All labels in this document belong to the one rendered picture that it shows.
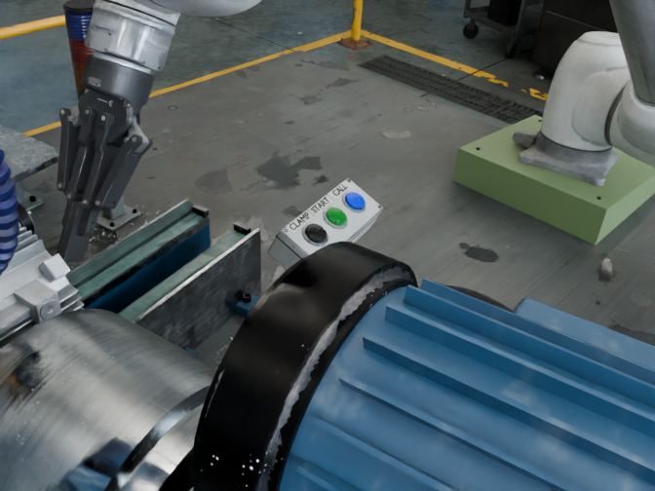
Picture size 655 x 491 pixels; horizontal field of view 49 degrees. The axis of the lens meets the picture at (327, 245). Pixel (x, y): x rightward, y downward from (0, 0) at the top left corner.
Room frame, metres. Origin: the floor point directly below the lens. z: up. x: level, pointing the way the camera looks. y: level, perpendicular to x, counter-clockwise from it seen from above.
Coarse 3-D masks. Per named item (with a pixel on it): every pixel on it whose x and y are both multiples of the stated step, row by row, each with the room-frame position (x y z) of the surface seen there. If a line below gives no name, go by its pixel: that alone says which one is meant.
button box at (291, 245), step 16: (336, 192) 0.85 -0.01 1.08; (320, 208) 0.81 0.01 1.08; (352, 208) 0.83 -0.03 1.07; (368, 208) 0.85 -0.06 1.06; (288, 224) 0.76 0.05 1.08; (304, 224) 0.77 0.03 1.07; (320, 224) 0.78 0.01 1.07; (352, 224) 0.81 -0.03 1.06; (368, 224) 0.83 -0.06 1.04; (288, 240) 0.74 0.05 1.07; (304, 240) 0.75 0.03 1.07; (336, 240) 0.77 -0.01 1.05; (352, 240) 0.80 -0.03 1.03; (272, 256) 0.75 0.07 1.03; (288, 256) 0.74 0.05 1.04; (304, 256) 0.73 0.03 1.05
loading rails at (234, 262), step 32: (160, 224) 0.97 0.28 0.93; (192, 224) 0.99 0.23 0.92; (96, 256) 0.86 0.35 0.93; (128, 256) 0.89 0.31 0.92; (160, 256) 0.91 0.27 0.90; (192, 256) 0.97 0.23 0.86; (224, 256) 0.88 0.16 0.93; (256, 256) 0.95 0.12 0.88; (96, 288) 0.80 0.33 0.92; (128, 288) 0.85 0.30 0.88; (160, 288) 0.81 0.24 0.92; (192, 288) 0.82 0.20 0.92; (224, 288) 0.88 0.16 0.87; (256, 288) 0.95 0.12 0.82; (160, 320) 0.76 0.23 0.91; (192, 320) 0.81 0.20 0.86; (224, 320) 0.88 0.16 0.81; (192, 352) 0.78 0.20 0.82
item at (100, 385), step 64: (64, 320) 0.47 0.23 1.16; (128, 320) 0.52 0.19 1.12; (0, 384) 0.39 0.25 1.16; (64, 384) 0.39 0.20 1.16; (128, 384) 0.39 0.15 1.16; (192, 384) 0.40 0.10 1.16; (0, 448) 0.34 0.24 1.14; (64, 448) 0.34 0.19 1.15; (128, 448) 0.33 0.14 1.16; (192, 448) 0.34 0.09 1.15
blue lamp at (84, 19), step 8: (64, 16) 1.16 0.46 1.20; (72, 16) 1.14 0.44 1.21; (80, 16) 1.14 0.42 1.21; (88, 16) 1.15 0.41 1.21; (72, 24) 1.14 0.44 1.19; (80, 24) 1.14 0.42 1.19; (88, 24) 1.14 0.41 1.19; (72, 32) 1.14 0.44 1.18; (80, 32) 1.14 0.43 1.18; (80, 40) 1.14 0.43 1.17
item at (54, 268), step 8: (56, 256) 0.65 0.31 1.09; (40, 264) 0.64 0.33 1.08; (48, 264) 0.64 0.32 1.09; (56, 264) 0.64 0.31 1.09; (64, 264) 0.65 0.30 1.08; (48, 272) 0.63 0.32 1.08; (56, 272) 0.63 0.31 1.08; (64, 272) 0.64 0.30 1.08; (48, 280) 0.63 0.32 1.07; (56, 280) 0.63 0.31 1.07
